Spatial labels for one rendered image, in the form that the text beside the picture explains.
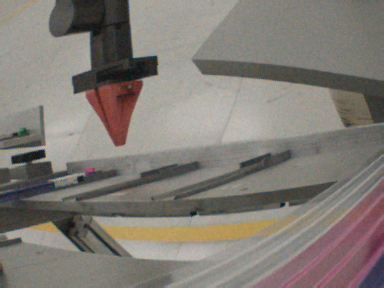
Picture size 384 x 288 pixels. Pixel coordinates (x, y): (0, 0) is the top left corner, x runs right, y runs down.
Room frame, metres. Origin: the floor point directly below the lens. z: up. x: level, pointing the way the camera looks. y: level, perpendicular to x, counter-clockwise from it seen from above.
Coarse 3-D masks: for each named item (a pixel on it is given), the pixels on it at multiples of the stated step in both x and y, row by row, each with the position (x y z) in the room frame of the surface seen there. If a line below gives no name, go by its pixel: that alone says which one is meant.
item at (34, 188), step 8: (32, 184) 0.59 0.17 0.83; (40, 184) 0.58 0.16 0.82; (48, 184) 0.59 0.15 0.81; (0, 192) 0.54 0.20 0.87; (8, 192) 0.55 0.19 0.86; (16, 192) 0.55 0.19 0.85; (24, 192) 0.56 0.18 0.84; (32, 192) 0.57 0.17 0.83; (0, 200) 0.53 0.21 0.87; (8, 200) 0.54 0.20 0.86
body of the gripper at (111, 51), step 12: (120, 24) 0.74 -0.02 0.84; (96, 36) 0.74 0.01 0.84; (108, 36) 0.73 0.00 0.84; (120, 36) 0.73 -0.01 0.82; (96, 48) 0.74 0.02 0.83; (108, 48) 0.72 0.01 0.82; (120, 48) 0.72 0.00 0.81; (96, 60) 0.73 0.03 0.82; (108, 60) 0.72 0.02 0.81; (120, 60) 0.71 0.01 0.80; (132, 60) 0.69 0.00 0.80; (144, 60) 0.70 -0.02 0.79; (156, 60) 0.71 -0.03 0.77; (84, 72) 0.73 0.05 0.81; (108, 72) 0.71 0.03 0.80; (72, 84) 0.75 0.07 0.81
